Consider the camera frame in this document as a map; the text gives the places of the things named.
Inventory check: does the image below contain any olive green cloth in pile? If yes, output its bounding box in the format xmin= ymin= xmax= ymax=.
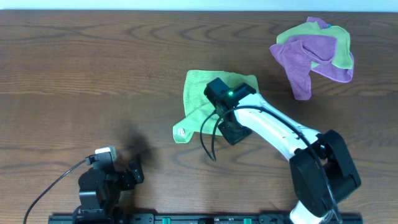
xmin=276 ymin=21 xmax=354 ymax=69

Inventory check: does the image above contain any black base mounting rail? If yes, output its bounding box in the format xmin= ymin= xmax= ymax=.
xmin=48 ymin=213 xmax=364 ymax=224

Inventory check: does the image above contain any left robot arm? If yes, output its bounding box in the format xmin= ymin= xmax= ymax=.
xmin=72 ymin=152 xmax=144 ymax=224

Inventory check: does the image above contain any purple microfiber cloth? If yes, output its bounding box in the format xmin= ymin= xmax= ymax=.
xmin=270 ymin=17 xmax=354 ymax=100

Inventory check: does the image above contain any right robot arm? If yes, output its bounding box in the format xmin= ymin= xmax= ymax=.
xmin=205 ymin=79 xmax=362 ymax=223

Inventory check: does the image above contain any light green microfiber cloth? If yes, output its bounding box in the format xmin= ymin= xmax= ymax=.
xmin=173 ymin=70 xmax=259 ymax=144

